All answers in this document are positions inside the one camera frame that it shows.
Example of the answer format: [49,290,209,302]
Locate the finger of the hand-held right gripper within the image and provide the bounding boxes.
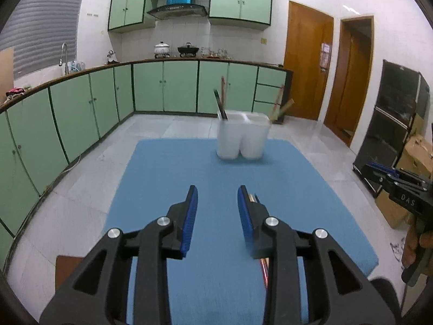
[363,163,395,190]
[394,167,429,190]

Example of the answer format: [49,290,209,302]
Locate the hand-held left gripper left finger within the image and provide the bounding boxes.
[40,185,199,325]

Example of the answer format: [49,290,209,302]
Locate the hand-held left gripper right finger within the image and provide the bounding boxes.
[237,185,396,325]

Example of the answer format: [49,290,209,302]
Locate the row of red-tipped chopsticks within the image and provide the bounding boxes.
[248,192,272,291]

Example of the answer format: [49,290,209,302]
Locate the white two-compartment utensil holder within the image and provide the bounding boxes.
[216,110,271,161]

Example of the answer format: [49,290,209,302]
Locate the person's right hand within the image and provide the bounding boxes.
[401,222,433,269]

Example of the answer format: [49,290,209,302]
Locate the cardboard box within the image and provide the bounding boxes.
[374,134,433,229]

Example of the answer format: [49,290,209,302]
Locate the black glass-front cabinet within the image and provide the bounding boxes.
[351,59,431,197]

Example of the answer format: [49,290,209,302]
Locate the blue tablecloth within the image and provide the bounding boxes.
[101,138,379,325]

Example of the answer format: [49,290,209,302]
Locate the open wooden door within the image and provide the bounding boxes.
[323,15,375,148]

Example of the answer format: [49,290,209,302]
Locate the brown wooden stool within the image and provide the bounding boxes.
[55,255,85,294]

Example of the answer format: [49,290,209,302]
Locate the closed wooden door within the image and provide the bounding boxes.
[283,0,335,121]

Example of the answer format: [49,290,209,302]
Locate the green base kitchen cabinets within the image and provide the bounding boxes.
[0,59,293,269]

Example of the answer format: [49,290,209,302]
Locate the glass jars on counter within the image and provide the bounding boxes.
[201,47,231,58]

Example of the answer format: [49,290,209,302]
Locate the black wok with lid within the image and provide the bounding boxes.
[177,42,200,58]

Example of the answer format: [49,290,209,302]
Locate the white cooking pot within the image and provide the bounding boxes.
[153,41,170,58]

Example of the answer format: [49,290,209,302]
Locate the metal kitchen faucet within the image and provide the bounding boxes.
[59,43,68,75]

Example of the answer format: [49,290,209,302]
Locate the grey window blind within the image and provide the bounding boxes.
[0,0,89,76]

